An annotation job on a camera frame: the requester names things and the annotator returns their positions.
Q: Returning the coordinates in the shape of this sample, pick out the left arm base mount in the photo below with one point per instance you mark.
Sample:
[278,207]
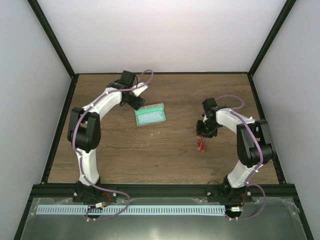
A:
[89,195]

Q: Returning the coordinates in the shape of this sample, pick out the light blue cleaning cloth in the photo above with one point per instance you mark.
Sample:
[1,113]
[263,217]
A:
[148,118]

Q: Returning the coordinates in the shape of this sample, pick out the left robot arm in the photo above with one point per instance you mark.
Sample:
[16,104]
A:
[84,130]

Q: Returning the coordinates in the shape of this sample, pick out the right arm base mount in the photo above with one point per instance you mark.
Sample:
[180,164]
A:
[223,193]

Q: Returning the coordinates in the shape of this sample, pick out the red transparent sunglasses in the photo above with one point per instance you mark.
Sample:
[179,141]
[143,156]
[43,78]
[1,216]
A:
[201,144]

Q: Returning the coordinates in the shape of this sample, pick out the green glasses case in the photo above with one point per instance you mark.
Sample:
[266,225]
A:
[159,107]

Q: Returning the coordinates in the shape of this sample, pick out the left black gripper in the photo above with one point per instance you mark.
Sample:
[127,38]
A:
[138,103]

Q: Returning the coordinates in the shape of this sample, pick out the metal sheet panel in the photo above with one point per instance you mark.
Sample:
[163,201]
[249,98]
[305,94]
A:
[273,218]

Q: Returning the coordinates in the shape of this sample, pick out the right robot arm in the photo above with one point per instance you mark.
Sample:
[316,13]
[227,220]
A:
[254,141]

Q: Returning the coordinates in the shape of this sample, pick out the black right frame post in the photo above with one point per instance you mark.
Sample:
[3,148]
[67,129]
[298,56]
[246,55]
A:
[280,20]

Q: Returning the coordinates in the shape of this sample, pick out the black aluminium front rail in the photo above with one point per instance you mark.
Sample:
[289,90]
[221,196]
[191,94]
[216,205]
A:
[66,190]

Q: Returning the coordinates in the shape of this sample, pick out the black left frame post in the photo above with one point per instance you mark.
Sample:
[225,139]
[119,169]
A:
[42,19]

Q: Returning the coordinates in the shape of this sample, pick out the black frame post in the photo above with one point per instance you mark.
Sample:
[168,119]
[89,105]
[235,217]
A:
[280,20]
[42,19]

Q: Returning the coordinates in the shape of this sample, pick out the light blue slotted cable duct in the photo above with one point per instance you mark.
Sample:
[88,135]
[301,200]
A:
[139,210]

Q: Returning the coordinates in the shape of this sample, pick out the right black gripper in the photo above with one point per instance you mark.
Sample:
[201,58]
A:
[201,132]

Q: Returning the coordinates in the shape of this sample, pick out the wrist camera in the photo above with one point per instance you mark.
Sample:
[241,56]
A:
[209,103]
[127,78]

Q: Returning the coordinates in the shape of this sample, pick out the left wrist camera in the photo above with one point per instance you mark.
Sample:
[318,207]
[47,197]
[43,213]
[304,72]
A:
[127,78]

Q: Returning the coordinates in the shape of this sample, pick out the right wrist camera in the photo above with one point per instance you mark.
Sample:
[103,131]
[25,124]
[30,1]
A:
[209,103]

